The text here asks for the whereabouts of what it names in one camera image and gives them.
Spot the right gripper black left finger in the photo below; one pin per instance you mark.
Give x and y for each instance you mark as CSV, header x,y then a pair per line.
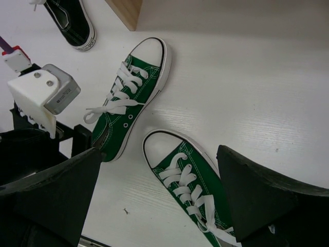
x,y
48,207

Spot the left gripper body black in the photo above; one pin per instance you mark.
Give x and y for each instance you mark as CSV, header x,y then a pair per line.
x,y
26,149

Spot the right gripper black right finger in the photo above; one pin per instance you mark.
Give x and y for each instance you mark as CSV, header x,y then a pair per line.
x,y
269,207

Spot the green sneaker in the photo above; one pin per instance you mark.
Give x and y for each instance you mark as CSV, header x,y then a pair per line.
x,y
139,80
187,172

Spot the wooden shoe shelf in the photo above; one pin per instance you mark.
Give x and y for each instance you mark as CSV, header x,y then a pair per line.
x,y
127,11

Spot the black sneaker far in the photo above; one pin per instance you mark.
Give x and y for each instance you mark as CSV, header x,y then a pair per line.
x,y
72,21

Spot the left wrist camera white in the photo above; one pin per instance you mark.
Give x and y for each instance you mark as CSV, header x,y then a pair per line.
x,y
43,94

